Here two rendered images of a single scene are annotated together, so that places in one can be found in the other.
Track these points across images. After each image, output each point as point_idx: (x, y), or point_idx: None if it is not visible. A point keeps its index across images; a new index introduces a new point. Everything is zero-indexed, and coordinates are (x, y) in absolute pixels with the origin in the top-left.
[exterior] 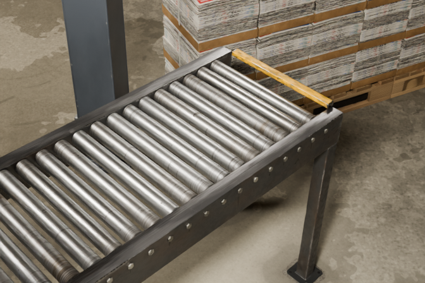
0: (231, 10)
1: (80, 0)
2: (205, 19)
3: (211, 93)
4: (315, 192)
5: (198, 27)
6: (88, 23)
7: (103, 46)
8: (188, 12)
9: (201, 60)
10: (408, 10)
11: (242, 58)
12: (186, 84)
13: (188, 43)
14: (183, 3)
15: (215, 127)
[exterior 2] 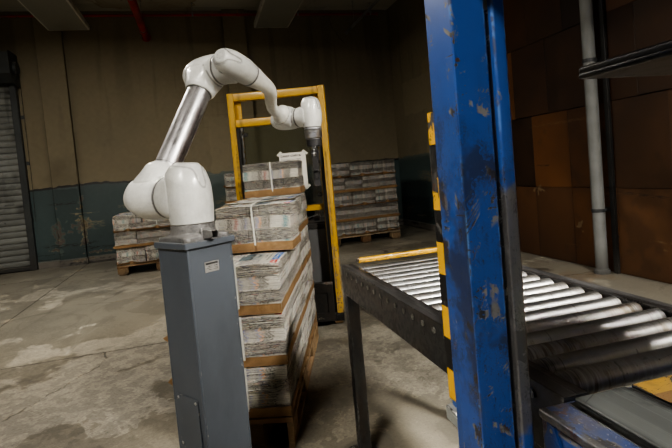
0: (284, 268)
1: (210, 279)
2: (280, 277)
3: (402, 269)
4: None
5: (279, 286)
6: (218, 305)
7: (233, 329)
8: (257, 282)
9: (355, 269)
10: (307, 273)
11: (370, 258)
12: None
13: (261, 317)
14: (245, 280)
15: None
